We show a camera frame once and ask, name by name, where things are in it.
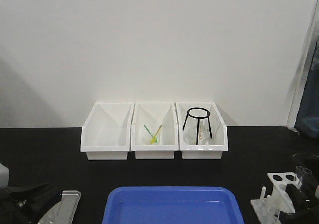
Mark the left white storage bin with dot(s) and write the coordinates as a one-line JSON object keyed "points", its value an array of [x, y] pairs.
{"points": [[106, 133]]}

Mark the clear glass flask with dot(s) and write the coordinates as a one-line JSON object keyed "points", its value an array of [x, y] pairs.
{"points": [[197, 136]]}

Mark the middle white storage bin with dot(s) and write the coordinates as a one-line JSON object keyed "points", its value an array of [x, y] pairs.
{"points": [[154, 131]]}

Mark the green plastic stick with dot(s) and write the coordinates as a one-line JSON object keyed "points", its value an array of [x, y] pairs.
{"points": [[153, 138]]}

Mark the right white storage bin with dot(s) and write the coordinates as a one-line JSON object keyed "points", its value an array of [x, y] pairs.
{"points": [[214, 148]]}

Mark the grey metal tray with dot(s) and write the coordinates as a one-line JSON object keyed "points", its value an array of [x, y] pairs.
{"points": [[63, 212]]}

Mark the black lab sink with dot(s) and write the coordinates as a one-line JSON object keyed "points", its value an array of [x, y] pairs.
{"points": [[308, 160]]}

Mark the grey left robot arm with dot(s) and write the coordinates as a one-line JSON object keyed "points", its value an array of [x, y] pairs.
{"points": [[3, 175]]}

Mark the grey pegboard drying rack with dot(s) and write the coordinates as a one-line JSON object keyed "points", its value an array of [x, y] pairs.
{"points": [[307, 121]]}

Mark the white test tube rack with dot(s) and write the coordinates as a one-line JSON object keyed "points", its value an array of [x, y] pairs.
{"points": [[268, 207]]}

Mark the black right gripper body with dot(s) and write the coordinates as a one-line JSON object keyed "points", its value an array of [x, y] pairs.
{"points": [[305, 203]]}

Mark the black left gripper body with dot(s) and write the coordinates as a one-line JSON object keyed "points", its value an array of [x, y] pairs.
{"points": [[27, 205]]}

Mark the clear glass test tube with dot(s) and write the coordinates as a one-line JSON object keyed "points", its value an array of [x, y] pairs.
{"points": [[307, 174]]}

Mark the white storage bin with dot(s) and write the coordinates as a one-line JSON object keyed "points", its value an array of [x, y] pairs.
{"points": [[214, 148], [154, 131], [106, 133]]}

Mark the blue plastic tray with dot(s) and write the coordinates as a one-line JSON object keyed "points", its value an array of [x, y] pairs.
{"points": [[172, 205]]}

